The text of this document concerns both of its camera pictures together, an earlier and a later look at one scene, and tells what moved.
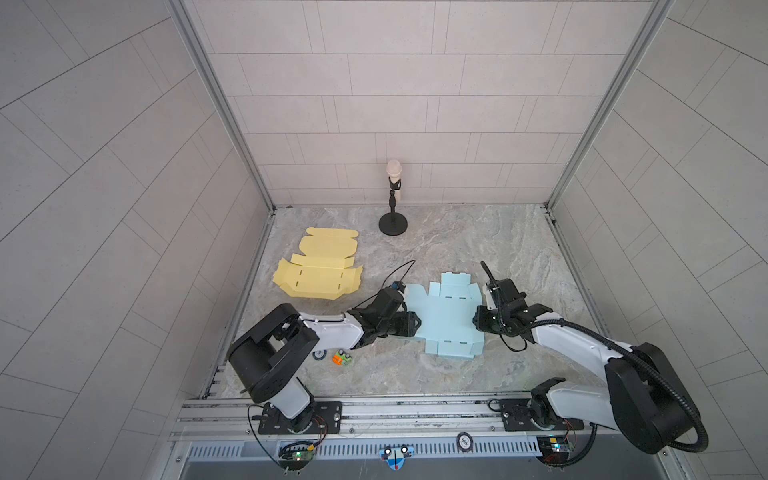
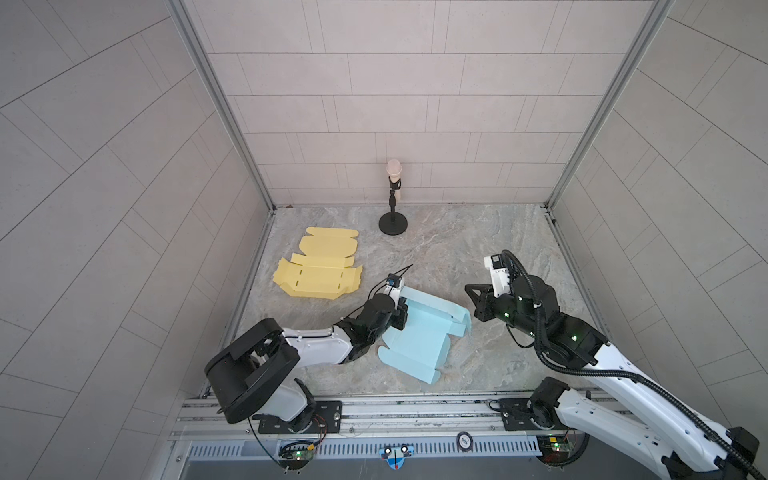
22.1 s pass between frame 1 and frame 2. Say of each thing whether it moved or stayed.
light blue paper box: moved
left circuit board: stayed
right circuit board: stayed
